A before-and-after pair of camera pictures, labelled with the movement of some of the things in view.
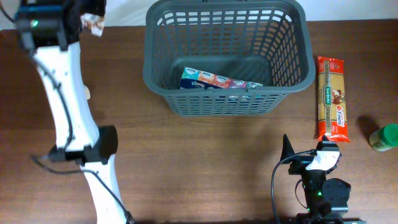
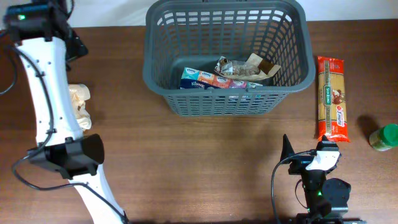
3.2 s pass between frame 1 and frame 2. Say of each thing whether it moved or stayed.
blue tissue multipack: stayed
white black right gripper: stayed
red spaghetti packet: stayed
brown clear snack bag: moved
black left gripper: moved
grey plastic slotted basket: stayed
